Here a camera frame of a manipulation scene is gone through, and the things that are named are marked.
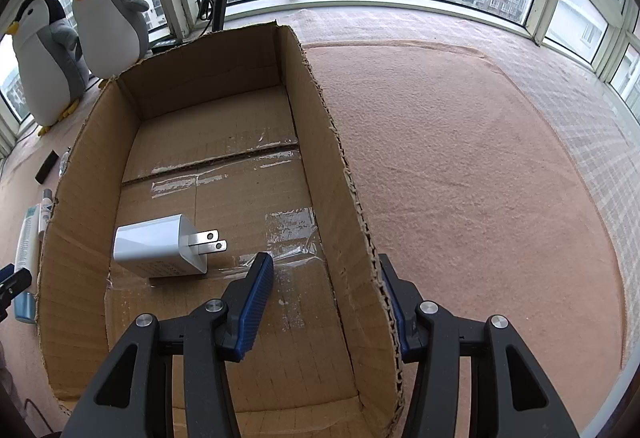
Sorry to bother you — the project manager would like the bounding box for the small pink white bottle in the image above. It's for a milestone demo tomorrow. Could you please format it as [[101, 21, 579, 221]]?
[[38, 189, 54, 241]]

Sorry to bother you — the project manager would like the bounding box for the pink plaid mat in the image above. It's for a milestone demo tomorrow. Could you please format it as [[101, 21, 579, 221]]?
[[0, 5, 640, 279]]

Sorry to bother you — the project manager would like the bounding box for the blue sanitizer bottle keychain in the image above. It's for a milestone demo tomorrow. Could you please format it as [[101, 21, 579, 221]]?
[[58, 146, 72, 178]]

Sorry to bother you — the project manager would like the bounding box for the small plush penguin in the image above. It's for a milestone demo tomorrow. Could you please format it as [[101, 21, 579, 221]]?
[[72, 0, 150, 79]]

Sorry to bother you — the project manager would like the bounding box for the white USB charger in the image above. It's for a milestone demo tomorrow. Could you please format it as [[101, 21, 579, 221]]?
[[113, 213, 228, 279]]

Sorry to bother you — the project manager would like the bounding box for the pink blanket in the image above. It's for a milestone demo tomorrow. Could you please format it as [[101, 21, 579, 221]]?
[[36, 26, 625, 437]]

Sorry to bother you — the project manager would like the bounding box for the white blue lotion tube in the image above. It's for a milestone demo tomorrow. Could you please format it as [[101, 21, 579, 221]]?
[[14, 204, 40, 324]]

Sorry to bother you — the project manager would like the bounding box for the large plush penguin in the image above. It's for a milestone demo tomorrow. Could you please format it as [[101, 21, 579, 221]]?
[[6, 0, 90, 135]]

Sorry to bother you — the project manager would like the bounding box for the black inline remote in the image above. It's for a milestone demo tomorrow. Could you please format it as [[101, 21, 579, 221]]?
[[149, 38, 183, 55]]

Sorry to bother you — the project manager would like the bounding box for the brown cardboard box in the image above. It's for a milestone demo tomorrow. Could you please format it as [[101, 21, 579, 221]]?
[[38, 24, 402, 437]]

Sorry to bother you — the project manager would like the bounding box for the black lipstick tube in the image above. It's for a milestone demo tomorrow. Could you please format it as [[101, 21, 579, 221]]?
[[35, 151, 60, 185]]

